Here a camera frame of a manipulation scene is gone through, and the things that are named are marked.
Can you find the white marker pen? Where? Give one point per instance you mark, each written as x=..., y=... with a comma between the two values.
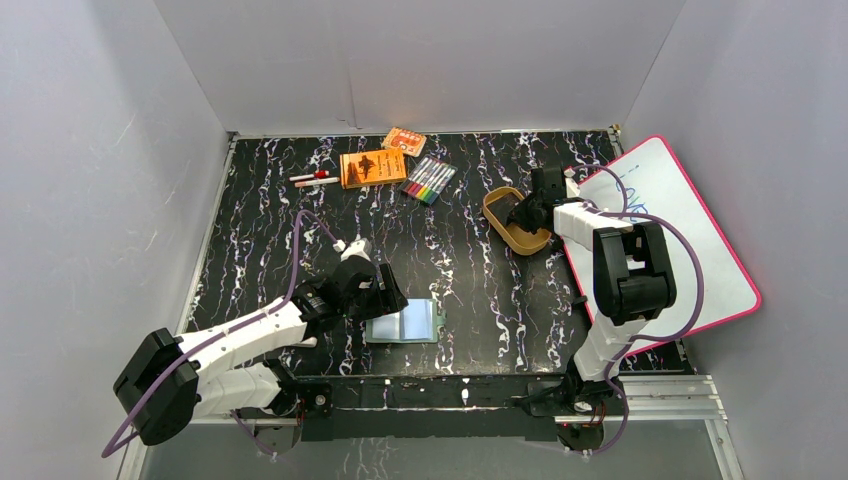
x=317, y=182

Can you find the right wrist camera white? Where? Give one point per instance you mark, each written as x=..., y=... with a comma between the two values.
x=571, y=185

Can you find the green card holder wallet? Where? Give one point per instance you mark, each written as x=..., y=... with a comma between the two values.
x=419, y=322

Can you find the coloured marker pen set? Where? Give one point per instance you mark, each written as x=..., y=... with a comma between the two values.
x=428, y=179

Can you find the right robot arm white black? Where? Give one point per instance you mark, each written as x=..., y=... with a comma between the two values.
x=632, y=277

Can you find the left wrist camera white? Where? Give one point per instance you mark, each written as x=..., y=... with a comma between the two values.
x=359, y=248

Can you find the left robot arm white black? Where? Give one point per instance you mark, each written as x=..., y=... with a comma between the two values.
x=171, y=380

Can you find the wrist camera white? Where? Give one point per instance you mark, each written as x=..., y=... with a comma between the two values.
x=359, y=248
x=571, y=185

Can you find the black credit cards stack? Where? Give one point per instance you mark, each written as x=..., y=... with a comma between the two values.
x=503, y=207

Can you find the red capped white marker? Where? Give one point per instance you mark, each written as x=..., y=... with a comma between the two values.
x=320, y=174

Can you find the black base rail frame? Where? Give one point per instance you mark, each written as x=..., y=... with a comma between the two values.
x=535, y=407

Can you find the orange book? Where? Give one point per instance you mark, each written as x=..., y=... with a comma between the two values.
x=371, y=168

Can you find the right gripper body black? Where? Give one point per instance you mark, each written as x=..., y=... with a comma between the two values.
x=534, y=201

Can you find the white stapler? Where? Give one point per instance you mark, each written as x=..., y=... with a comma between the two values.
x=308, y=343

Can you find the small orange card box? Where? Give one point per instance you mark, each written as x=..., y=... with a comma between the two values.
x=408, y=142

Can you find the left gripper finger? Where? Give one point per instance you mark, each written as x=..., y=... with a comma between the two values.
x=391, y=296
x=378, y=304

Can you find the tan oval tray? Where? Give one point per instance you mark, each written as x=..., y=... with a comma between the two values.
x=520, y=242

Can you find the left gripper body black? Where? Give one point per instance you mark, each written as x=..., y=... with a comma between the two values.
x=385, y=298

